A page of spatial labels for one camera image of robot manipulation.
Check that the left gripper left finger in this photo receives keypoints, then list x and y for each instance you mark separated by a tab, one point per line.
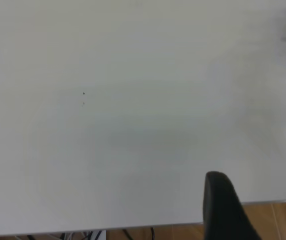
223	212

